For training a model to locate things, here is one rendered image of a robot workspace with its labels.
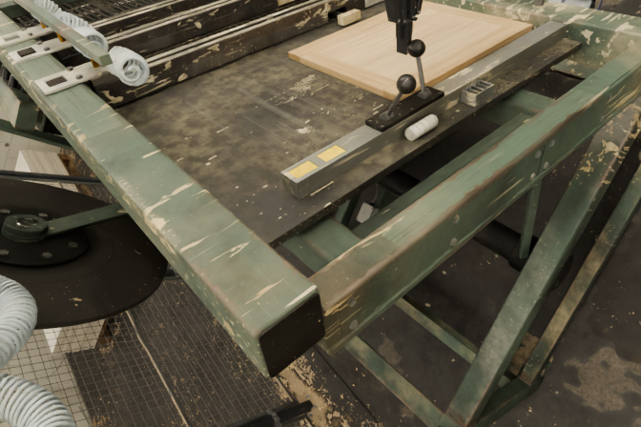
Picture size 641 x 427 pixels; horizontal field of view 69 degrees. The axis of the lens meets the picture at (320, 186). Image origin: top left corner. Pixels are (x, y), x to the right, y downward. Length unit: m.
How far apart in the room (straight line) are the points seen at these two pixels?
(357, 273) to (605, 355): 1.80
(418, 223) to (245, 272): 0.27
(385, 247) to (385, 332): 2.13
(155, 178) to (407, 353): 2.13
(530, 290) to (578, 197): 0.31
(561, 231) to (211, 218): 1.09
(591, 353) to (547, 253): 0.91
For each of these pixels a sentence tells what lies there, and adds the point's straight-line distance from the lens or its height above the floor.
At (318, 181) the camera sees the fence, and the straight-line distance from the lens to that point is 0.87.
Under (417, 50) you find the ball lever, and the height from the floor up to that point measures 1.44.
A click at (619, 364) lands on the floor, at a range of 2.36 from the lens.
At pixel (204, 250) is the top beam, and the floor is 1.89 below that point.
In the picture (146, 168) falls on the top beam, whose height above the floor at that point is 1.87.
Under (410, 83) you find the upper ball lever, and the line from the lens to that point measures 0.90.
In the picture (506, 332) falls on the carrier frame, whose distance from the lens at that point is 1.61.
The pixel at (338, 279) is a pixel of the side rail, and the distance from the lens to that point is 0.66.
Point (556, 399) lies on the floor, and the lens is 2.47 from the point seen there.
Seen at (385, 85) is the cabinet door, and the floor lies 1.33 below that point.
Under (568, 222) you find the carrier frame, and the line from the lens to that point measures 1.52.
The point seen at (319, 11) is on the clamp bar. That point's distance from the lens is 1.63.
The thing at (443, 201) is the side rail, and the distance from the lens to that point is 0.77.
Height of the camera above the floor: 2.26
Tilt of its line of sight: 47 degrees down
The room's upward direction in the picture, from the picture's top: 84 degrees counter-clockwise
